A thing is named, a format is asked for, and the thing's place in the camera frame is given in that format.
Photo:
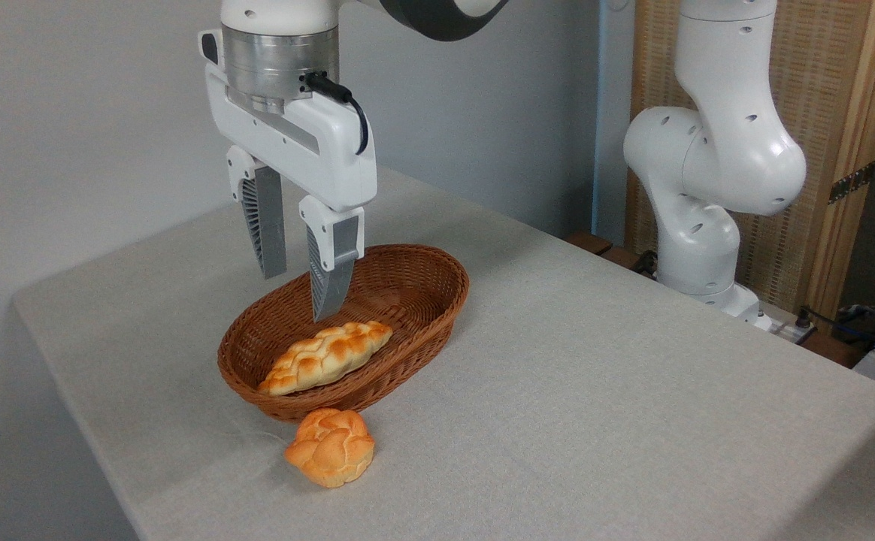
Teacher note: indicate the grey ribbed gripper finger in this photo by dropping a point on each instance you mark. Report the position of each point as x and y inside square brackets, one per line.
[270, 225]
[332, 263]

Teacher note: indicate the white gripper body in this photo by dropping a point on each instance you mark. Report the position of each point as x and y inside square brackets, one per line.
[317, 146]

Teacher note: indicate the round knotted bread roll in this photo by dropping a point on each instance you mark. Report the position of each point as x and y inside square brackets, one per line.
[330, 448]

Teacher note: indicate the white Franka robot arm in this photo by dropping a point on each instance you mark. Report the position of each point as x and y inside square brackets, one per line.
[716, 173]

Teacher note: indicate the brown oval wicker basket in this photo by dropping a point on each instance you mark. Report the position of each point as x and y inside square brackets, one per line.
[411, 285]

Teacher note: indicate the long braided bread loaf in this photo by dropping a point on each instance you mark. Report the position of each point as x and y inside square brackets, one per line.
[325, 357]

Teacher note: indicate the grey tablecloth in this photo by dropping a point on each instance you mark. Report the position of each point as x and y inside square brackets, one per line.
[595, 413]

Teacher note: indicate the wooden rattan folding screen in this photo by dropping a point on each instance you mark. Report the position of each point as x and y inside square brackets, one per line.
[828, 90]

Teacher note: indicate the dark metal screen hinge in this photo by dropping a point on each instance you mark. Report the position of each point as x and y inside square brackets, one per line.
[851, 182]

